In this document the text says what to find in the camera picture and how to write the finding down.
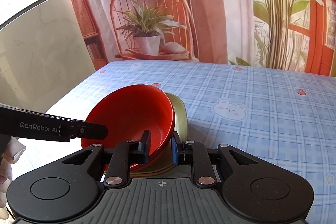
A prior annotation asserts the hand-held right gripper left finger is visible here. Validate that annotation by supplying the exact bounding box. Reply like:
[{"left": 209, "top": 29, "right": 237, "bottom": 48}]
[{"left": 61, "top": 130, "right": 152, "bottom": 187}]

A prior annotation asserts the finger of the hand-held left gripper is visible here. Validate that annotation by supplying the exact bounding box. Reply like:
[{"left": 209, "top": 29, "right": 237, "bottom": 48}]
[{"left": 69, "top": 120, "right": 109, "bottom": 140}]

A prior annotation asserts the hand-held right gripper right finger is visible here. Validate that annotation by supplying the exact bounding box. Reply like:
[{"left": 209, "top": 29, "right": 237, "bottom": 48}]
[{"left": 171, "top": 131, "right": 263, "bottom": 186}]

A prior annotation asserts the person's left hand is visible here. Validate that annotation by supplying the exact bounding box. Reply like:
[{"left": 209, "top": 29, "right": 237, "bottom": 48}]
[{"left": 0, "top": 138, "right": 27, "bottom": 217}]

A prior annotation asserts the blue checked tablecloth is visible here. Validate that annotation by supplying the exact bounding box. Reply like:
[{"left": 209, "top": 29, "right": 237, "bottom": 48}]
[{"left": 44, "top": 60, "right": 336, "bottom": 216}]

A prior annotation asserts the printed room backdrop cloth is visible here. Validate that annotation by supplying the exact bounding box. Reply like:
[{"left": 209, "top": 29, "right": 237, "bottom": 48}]
[{"left": 60, "top": 0, "right": 336, "bottom": 76}]

